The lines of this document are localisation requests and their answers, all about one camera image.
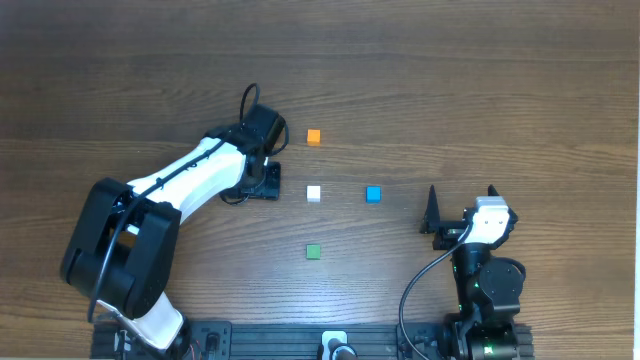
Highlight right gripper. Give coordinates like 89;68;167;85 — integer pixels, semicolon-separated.
419;184;502;251

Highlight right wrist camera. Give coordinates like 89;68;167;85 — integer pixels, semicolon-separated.
463;195;515;246

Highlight mounting rail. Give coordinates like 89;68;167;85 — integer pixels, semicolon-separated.
91;319;535;360

